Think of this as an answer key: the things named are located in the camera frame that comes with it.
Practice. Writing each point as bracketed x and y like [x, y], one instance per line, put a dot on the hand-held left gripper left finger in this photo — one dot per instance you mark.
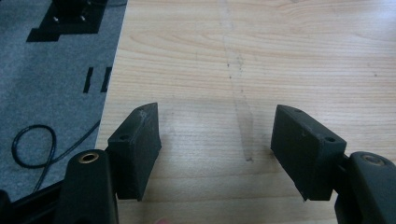
[134, 152]

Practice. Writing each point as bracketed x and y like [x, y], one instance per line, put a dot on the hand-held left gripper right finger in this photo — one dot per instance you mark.
[306, 152]

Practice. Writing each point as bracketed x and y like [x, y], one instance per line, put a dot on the black tape strip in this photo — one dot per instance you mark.
[88, 80]
[106, 79]

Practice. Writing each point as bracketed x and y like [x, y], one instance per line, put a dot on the black stand base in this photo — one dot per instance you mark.
[70, 18]

